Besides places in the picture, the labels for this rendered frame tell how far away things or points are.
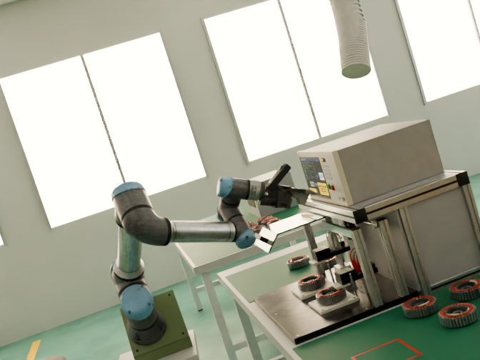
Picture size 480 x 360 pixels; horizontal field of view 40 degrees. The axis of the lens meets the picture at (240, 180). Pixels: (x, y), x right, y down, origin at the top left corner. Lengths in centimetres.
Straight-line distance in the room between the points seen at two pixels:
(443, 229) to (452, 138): 568
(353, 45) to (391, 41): 415
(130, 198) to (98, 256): 493
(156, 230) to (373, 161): 81
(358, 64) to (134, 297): 184
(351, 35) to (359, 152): 144
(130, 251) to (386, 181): 95
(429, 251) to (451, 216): 14
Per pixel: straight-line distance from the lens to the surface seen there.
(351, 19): 374
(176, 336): 260
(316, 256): 267
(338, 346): 216
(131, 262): 243
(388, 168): 240
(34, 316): 726
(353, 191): 235
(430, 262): 239
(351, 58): 362
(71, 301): 720
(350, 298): 246
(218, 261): 397
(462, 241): 244
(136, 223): 214
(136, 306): 243
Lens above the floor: 155
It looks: 6 degrees down
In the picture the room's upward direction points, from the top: 18 degrees counter-clockwise
